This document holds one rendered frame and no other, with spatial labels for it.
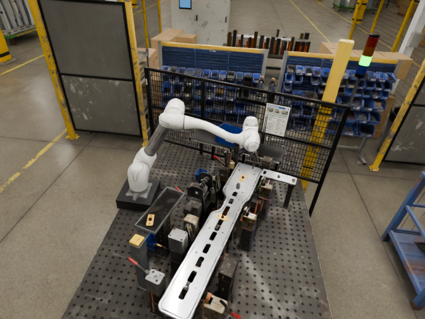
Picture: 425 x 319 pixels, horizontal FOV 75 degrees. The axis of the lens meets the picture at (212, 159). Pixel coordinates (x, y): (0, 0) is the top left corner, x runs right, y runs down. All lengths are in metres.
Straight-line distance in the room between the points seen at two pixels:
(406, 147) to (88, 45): 4.52
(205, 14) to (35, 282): 7.27
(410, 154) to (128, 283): 4.09
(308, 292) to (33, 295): 2.29
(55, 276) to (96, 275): 1.03
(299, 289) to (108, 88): 3.43
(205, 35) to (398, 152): 5.91
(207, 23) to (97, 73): 4.88
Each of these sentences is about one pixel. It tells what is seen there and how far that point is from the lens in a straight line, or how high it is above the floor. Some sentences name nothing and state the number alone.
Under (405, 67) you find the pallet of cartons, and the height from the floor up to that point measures 1.23.
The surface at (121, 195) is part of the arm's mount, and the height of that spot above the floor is 0.80.
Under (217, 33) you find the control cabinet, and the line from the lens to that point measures 8.54.
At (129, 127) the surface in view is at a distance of 4.45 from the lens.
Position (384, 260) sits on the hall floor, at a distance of 3.52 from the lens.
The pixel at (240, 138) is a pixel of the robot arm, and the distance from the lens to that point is 1.84.
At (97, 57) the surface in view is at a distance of 4.15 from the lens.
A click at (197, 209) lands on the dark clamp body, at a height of 1.07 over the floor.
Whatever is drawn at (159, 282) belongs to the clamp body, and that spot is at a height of 1.06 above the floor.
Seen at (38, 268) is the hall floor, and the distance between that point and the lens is 3.25.
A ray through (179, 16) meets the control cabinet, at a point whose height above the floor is 1.09.
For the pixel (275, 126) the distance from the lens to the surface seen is 2.58.
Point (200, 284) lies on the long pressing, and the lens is 1.66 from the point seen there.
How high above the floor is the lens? 2.44
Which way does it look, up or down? 36 degrees down
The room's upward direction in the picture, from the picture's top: 3 degrees clockwise
